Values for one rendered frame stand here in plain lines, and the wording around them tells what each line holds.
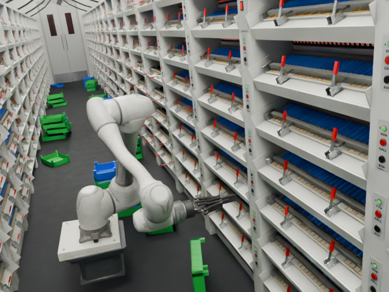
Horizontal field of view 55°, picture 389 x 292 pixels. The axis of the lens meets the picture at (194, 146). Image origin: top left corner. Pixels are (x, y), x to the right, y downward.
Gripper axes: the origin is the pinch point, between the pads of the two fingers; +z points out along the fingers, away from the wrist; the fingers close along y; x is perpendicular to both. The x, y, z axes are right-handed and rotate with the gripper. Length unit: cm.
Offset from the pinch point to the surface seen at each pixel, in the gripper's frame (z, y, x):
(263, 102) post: 16.3, 4.0, 41.0
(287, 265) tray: 14.1, 23.8, -23.0
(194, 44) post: 14, -66, 61
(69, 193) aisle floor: -74, -185, -61
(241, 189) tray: 13.8, -16.5, -6.2
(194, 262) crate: -14.0, -16.1, -39.4
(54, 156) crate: -88, -298, -61
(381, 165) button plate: 12, 69, 38
